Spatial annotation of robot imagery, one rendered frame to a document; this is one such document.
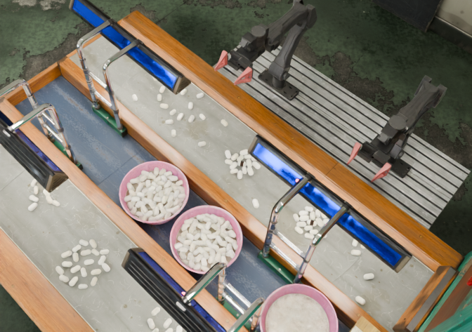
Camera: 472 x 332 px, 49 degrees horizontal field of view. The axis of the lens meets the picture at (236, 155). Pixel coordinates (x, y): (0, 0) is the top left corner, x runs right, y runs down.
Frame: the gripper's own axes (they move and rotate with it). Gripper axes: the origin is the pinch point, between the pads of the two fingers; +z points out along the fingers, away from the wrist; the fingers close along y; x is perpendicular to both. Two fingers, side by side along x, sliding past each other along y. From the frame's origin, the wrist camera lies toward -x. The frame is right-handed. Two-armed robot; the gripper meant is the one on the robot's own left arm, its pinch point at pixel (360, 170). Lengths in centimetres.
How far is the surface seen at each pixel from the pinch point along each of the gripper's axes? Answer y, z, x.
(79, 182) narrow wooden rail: -82, 59, 30
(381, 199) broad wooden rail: 8.9, -14.1, 30.9
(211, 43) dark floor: -143, -82, 108
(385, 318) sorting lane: 35, 22, 33
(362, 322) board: 30, 30, 29
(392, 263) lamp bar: 25.2, 19.9, 0.7
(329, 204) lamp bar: -0.4, 17.8, -1.4
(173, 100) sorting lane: -86, 5, 33
